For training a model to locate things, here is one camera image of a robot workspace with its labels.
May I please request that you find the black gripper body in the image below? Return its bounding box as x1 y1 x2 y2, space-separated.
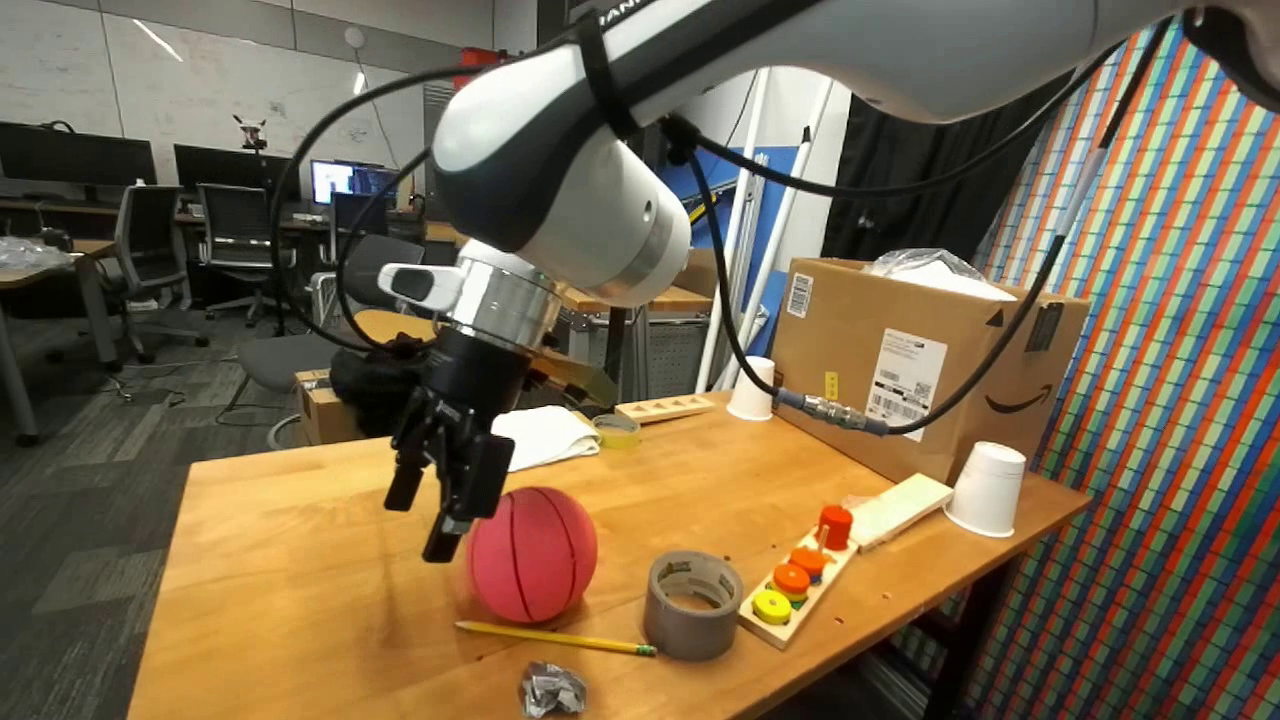
411 324 533 456

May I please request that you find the pink rubber basketball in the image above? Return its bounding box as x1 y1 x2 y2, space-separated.
464 484 606 627

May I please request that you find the crumpled foil ball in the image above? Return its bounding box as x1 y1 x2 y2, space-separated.
517 661 593 720

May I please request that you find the white paper pad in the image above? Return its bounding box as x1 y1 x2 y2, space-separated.
487 401 608 475

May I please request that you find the round wooden stool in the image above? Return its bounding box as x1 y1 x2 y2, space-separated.
352 305 444 353

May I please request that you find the small closed cardboard box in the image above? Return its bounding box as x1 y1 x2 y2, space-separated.
291 365 370 448

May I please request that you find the yellow pencil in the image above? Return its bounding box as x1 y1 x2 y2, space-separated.
452 617 666 661

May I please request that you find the beige power strip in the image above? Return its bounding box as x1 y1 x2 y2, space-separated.
611 387 721 432

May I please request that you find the desk with grey panel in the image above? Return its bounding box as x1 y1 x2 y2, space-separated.
554 272 721 403

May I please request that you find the lit blue monitor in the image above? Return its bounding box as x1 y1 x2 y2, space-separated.
309 157 400 211

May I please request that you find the grey office chair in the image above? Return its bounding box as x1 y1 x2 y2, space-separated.
108 181 216 368
198 181 309 335

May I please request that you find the white paper cup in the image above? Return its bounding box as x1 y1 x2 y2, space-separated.
940 441 1033 543
725 353 781 428

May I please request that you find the blue board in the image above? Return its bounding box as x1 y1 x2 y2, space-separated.
666 141 808 362

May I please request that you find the wooden number peg board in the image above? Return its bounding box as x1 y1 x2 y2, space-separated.
737 523 859 655

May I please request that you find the large brown cardboard box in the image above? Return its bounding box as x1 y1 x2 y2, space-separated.
770 258 1098 490

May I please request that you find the wooden office desk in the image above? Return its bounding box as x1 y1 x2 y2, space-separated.
0 237 127 448

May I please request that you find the wide black monitor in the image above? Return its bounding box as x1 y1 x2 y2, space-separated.
0 122 161 211

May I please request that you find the black curtain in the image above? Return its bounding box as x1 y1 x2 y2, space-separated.
821 77 1072 272

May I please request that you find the clear plastic bag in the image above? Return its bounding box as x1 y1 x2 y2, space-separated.
865 244 1019 309

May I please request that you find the colourful patterned partition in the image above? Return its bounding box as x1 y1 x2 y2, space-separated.
958 17 1280 720

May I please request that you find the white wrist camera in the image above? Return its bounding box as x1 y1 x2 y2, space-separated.
377 259 476 316

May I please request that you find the grey duct tape roll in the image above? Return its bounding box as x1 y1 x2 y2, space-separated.
642 547 748 666

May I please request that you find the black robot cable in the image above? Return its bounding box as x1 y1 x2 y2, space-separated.
657 11 1203 441
270 60 474 357

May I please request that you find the yellow ring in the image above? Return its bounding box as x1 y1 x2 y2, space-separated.
748 585 801 627

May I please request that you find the small camera on stand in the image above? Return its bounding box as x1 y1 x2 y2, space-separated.
227 112 272 162

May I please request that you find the red-orange ring stack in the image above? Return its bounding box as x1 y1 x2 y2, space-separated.
812 501 859 555

